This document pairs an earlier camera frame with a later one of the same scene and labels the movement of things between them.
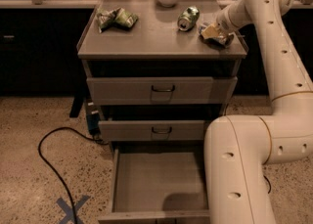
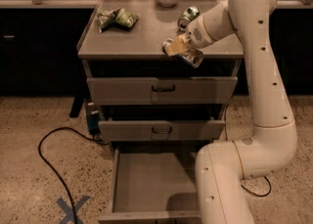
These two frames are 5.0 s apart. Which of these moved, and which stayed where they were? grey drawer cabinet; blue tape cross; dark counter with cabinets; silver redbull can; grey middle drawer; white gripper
Moved: silver redbull can; white gripper
Stayed: grey middle drawer; dark counter with cabinets; blue tape cross; grey drawer cabinet
